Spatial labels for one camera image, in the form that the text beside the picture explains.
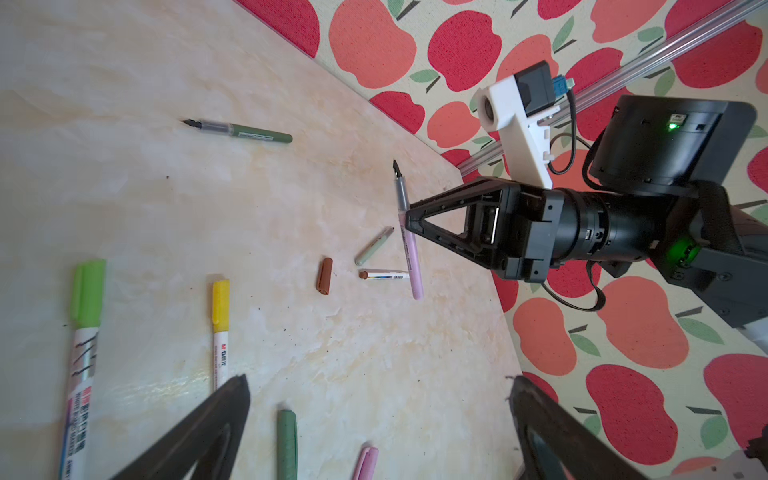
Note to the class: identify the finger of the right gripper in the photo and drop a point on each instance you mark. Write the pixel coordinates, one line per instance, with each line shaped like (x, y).
(481, 190)
(477, 241)

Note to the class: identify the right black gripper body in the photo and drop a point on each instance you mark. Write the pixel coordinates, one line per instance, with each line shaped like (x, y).
(511, 228)

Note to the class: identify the white pen black print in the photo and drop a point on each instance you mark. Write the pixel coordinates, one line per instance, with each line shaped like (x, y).
(383, 275)

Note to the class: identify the pink pen cap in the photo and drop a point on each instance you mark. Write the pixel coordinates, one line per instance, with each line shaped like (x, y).
(366, 464)

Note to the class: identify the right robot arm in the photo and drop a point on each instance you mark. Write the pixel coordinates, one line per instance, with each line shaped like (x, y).
(655, 177)

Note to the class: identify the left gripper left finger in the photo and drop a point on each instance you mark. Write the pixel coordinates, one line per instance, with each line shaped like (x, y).
(204, 444)

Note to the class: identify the grey-green pen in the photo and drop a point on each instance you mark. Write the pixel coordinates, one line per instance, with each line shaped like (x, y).
(373, 246)

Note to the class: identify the dark green pen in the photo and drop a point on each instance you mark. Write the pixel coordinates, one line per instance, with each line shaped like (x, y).
(238, 131)

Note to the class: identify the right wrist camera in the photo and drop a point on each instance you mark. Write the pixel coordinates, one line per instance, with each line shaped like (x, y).
(513, 109)

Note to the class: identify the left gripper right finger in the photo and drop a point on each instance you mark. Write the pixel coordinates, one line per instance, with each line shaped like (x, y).
(554, 445)

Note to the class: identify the right aluminium corner post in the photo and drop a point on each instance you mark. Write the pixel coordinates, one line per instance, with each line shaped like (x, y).
(714, 50)

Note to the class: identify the white pen light green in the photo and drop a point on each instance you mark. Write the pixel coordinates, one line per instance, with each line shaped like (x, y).
(85, 311)

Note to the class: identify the yellow-tipped white pen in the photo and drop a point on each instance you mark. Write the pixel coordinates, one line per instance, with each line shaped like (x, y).
(220, 323)

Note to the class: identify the dark green pen cap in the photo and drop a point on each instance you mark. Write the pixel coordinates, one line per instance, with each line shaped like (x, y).
(287, 445)

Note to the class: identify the brown pen cap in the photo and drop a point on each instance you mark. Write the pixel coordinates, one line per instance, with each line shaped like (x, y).
(324, 276)

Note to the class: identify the pink pen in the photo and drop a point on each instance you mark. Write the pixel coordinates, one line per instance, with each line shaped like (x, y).
(408, 237)

